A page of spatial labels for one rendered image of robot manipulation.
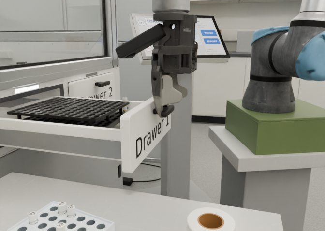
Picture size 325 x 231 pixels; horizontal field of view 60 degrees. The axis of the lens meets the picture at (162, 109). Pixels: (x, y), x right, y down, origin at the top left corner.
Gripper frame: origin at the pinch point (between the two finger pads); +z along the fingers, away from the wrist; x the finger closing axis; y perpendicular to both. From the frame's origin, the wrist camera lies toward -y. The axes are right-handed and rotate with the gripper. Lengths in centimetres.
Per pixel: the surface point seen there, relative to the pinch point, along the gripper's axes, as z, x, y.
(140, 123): 0.8, -9.1, -1.3
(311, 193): 90, 144, 69
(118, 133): 1.8, -12.6, -4.4
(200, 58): -5, 96, -6
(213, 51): -9, 104, 0
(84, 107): 0.8, -0.3, -18.7
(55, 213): 11.2, -25.4, -9.4
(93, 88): 1.7, 28.8, -33.2
